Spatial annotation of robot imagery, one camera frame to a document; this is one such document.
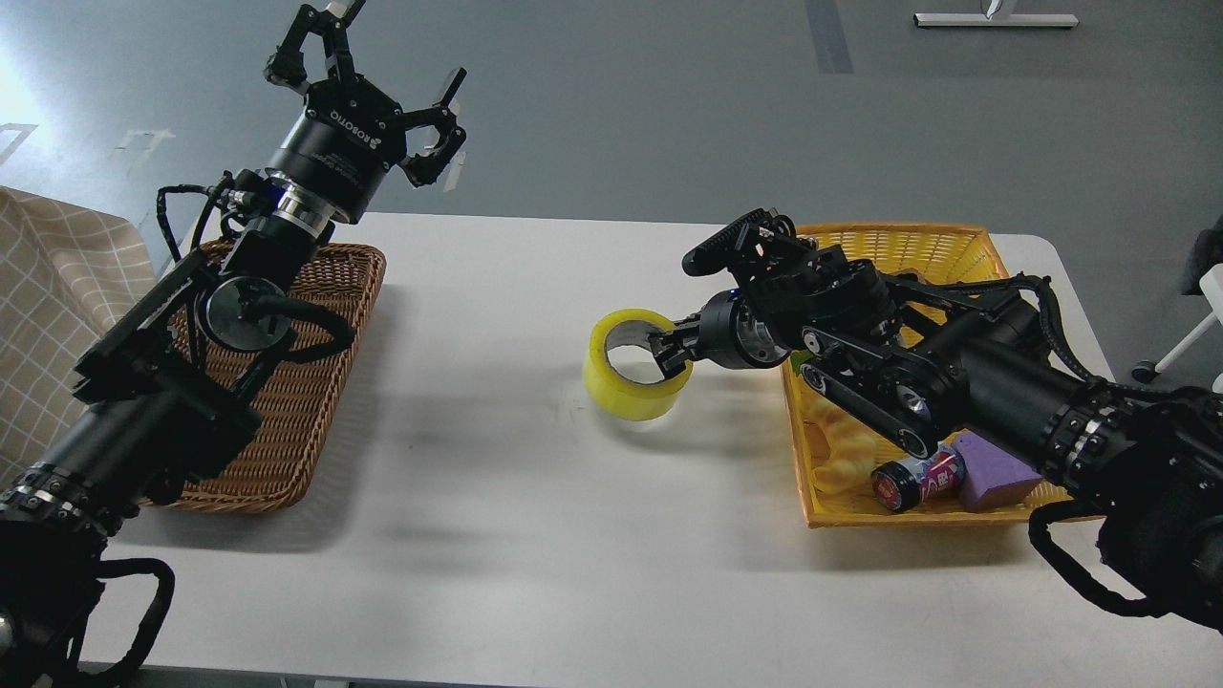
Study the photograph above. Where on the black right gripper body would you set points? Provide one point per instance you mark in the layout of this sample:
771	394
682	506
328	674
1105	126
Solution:
729	334

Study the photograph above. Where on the white stand base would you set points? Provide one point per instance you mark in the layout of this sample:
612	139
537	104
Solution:
996	14

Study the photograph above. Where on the yellow tape roll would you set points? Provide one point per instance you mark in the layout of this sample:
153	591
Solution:
613	392

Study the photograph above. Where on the beige checkered cloth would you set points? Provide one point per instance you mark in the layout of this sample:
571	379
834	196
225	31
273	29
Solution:
68	274

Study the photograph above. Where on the small drink can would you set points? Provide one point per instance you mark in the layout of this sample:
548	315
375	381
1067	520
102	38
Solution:
902	485

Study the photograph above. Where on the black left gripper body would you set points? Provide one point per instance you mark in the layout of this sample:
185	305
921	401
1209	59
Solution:
342	145

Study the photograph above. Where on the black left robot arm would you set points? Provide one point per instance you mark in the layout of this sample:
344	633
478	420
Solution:
170	389

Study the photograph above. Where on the yellow toy croissant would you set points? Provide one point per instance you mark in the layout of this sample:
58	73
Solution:
841	447

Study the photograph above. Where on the purple foam block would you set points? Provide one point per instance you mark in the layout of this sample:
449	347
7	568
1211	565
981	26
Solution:
993	477

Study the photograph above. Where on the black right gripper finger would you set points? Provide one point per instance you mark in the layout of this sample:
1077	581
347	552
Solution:
674	362
680	333

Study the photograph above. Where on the brown wicker basket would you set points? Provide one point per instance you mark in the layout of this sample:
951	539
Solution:
299	401

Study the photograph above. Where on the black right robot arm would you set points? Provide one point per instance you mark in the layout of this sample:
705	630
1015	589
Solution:
1139	534

